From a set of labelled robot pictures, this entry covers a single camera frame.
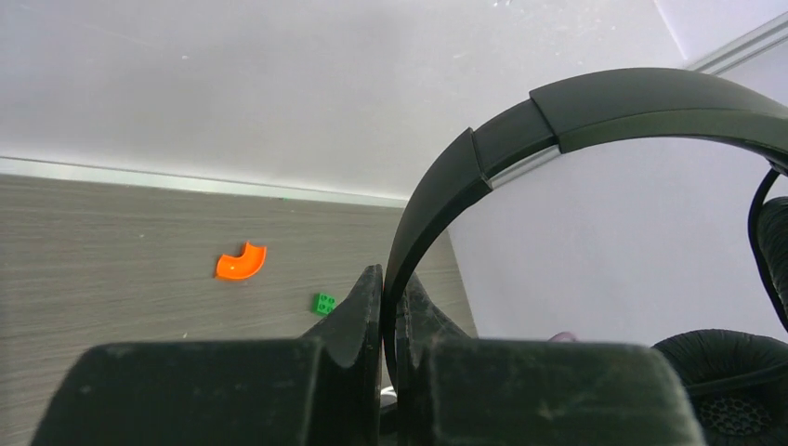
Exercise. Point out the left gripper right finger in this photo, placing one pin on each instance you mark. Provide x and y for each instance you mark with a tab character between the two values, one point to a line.
458	390

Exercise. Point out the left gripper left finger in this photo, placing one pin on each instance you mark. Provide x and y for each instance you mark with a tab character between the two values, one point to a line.
320	388

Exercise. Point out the black small headphones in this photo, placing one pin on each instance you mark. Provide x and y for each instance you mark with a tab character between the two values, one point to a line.
736	383

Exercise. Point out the green toy brick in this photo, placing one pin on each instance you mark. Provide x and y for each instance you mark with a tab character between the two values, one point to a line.
323	304

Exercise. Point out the orange curved plastic piece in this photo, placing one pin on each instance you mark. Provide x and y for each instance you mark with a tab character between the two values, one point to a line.
243	266

